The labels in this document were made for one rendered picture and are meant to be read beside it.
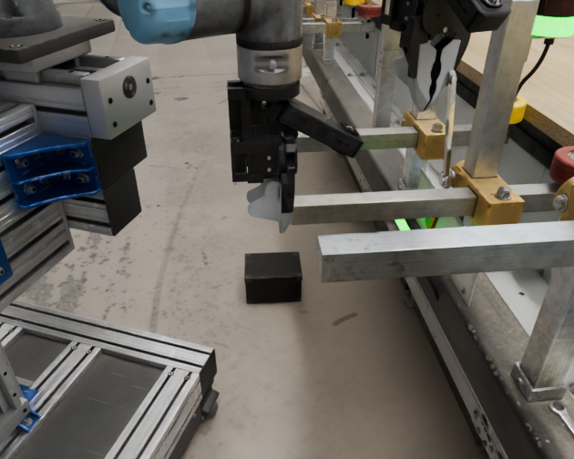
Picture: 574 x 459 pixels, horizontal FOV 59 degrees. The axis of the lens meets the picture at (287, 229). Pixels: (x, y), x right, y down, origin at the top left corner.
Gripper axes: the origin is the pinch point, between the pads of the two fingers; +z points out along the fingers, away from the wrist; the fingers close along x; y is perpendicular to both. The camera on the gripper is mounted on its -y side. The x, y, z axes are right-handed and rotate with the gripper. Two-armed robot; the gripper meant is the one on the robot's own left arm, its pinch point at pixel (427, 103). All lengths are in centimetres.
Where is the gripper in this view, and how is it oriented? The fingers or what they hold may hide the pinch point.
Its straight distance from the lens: 68.4
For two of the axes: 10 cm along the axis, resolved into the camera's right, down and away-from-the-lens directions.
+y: -4.4, -5.0, 7.5
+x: -9.0, 2.3, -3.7
